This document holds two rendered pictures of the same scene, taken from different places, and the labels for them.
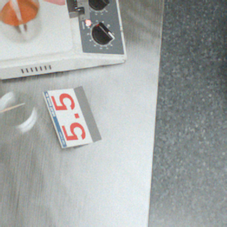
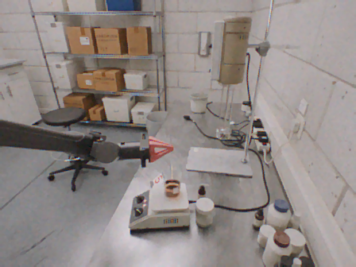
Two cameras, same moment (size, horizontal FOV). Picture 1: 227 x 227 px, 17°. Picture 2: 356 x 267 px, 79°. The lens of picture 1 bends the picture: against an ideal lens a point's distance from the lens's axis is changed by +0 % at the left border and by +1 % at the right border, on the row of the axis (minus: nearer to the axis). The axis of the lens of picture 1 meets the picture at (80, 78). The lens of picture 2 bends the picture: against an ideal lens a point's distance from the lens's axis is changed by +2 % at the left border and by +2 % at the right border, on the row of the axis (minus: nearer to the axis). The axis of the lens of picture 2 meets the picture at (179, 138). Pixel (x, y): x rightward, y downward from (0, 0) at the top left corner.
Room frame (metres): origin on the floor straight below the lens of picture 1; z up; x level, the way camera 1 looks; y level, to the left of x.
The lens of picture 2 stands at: (0.95, 0.04, 1.36)
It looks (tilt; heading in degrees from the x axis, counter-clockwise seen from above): 29 degrees down; 175
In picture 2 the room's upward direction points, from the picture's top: straight up
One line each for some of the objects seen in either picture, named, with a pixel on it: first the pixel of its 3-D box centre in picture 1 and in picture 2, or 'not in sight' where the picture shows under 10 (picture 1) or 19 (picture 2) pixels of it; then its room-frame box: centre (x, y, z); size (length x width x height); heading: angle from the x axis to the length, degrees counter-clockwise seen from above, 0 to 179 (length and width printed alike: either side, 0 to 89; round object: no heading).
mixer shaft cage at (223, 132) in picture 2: not in sight; (226, 110); (0.12, 0.32, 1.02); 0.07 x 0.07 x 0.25
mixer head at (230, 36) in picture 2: not in sight; (227, 52); (0.11, 0.30, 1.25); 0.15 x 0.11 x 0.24; 76
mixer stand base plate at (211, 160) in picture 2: not in sight; (218, 160); (0.12, 0.31, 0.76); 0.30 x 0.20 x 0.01; 76
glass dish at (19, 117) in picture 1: (16, 110); not in sight; (0.30, 0.10, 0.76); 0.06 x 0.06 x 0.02
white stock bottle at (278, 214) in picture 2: not in sight; (277, 216); (0.51, 0.40, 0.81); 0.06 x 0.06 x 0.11
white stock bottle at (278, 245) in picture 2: not in sight; (277, 249); (0.62, 0.35, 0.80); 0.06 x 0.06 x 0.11
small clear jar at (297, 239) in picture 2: not in sight; (291, 244); (0.59, 0.41, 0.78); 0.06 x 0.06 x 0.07
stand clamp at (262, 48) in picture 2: not in sight; (261, 47); (0.10, 0.44, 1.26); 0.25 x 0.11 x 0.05; 76
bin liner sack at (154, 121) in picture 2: not in sight; (161, 133); (-1.23, 0.04, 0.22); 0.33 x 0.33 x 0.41
